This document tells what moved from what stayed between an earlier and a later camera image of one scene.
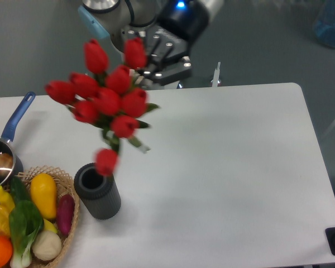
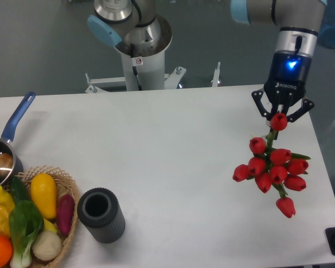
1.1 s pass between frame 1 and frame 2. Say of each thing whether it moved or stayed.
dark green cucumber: stayed
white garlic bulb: stayed
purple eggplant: stayed
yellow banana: stayed
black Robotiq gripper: moved
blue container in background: stayed
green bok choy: stayed
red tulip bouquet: moved
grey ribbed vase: moved
